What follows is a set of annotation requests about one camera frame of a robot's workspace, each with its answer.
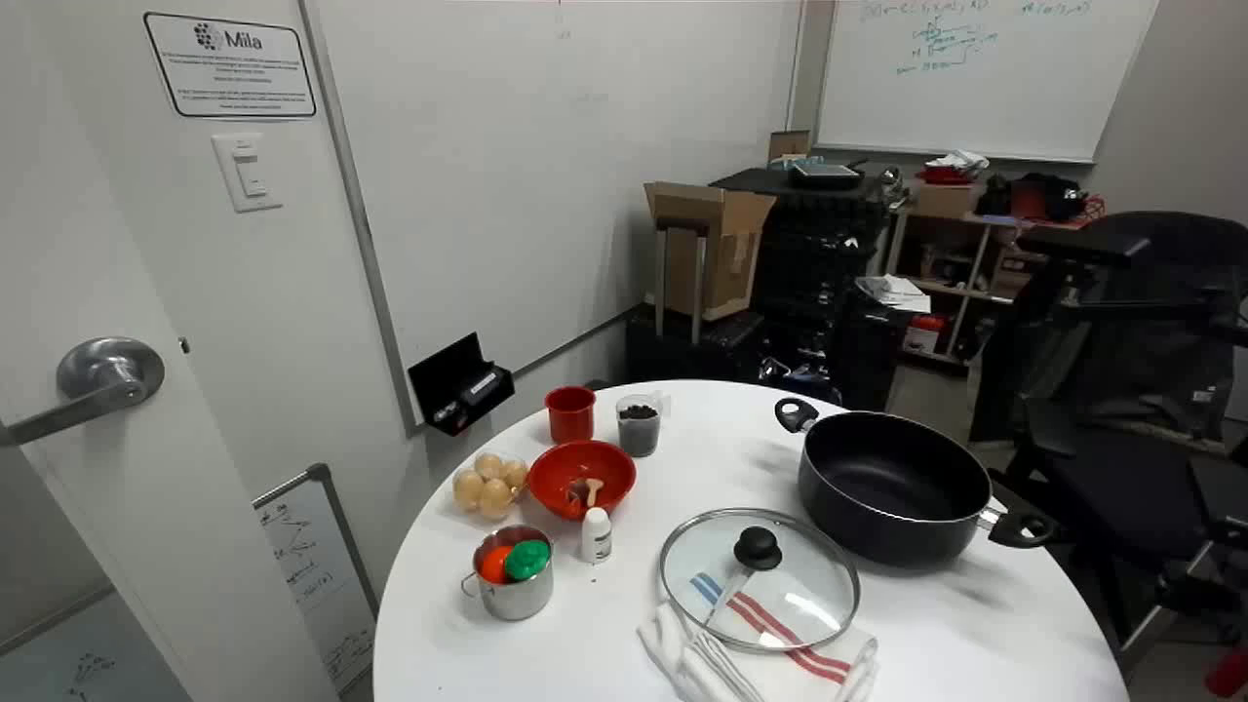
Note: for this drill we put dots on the black cabinet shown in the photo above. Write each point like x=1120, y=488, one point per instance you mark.
x=813, y=260

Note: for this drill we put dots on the small leaning whiteboard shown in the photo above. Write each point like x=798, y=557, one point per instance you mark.
x=317, y=585

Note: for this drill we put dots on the white light switch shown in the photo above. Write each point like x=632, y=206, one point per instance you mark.
x=249, y=174

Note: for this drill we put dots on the open black case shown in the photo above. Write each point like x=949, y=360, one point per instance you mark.
x=454, y=374

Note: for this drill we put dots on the black bag red trim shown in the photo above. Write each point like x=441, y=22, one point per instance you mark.
x=1034, y=197

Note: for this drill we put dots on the small white bottle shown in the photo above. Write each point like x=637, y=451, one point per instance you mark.
x=593, y=535

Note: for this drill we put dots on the red floor object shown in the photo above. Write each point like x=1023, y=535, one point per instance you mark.
x=1227, y=672

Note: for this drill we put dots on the large wall whiteboard panel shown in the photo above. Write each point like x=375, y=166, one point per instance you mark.
x=548, y=169

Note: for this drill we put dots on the beige round ball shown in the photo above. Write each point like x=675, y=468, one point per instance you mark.
x=515, y=477
x=488, y=465
x=496, y=495
x=470, y=488

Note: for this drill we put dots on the clear cup dark contents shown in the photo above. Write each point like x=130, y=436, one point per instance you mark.
x=637, y=429

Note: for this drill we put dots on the black cooking pot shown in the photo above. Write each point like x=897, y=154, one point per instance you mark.
x=897, y=488

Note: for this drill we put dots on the white towel red blue stripes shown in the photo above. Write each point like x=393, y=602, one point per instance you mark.
x=834, y=672

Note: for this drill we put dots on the open storage shelf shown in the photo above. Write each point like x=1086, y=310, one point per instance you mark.
x=956, y=260

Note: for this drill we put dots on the glass lid black knob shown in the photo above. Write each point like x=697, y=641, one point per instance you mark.
x=810, y=585

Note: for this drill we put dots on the grey flat device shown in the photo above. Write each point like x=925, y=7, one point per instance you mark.
x=824, y=169

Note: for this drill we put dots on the open cardboard box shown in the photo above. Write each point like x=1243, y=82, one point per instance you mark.
x=709, y=256

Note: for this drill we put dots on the wall whiteboard green writing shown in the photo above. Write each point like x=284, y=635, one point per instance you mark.
x=988, y=89

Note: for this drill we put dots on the black office chair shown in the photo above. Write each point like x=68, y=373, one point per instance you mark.
x=1144, y=390

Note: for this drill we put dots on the small brown cardboard box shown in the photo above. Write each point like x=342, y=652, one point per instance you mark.
x=789, y=147

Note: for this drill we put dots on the orange toy ball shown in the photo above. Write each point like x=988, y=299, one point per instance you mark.
x=492, y=564

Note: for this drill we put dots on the red mug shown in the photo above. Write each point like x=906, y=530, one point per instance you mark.
x=572, y=414

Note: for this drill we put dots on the white framed wall sign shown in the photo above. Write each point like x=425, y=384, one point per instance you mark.
x=232, y=62

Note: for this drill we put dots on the white crumpled paper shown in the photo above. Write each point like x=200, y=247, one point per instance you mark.
x=897, y=292

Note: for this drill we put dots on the green toy piece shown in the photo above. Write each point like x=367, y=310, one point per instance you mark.
x=529, y=557

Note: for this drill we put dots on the red bowl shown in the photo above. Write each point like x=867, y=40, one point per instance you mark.
x=551, y=474

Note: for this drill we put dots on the small metal cup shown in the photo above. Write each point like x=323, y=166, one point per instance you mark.
x=515, y=602

